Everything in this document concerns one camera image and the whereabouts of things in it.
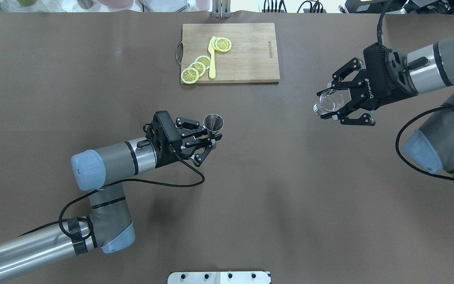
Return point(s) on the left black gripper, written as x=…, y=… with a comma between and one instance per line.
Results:
x=170, y=154

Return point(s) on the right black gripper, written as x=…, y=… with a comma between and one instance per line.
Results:
x=373, y=94

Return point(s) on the steel double jigger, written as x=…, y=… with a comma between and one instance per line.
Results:
x=213, y=123

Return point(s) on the clear glass cup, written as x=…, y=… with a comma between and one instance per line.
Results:
x=330, y=100

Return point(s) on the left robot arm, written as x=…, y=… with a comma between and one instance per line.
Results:
x=101, y=218

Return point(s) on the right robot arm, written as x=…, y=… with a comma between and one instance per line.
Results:
x=426, y=142

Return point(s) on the lemon slice lower row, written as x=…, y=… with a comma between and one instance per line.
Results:
x=189, y=75

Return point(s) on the lemon slice row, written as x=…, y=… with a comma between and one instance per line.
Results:
x=200, y=67
x=189, y=75
x=205, y=60

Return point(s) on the yellow plastic knife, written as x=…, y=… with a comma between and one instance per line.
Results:
x=212, y=53

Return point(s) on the lemon slice middle row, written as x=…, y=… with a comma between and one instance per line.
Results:
x=200, y=67

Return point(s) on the lemon slice upper row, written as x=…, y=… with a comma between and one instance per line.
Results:
x=205, y=60

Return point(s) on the lemon slice far end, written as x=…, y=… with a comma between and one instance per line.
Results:
x=222, y=44

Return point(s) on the wooden cutting board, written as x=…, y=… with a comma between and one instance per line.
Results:
x=253, y=57

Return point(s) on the white digital scale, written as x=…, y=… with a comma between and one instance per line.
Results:
x=165, y=6

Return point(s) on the aluminium frame post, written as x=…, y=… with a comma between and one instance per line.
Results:
x=221, y=9

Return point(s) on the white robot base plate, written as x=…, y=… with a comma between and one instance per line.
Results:
x=220, y=277

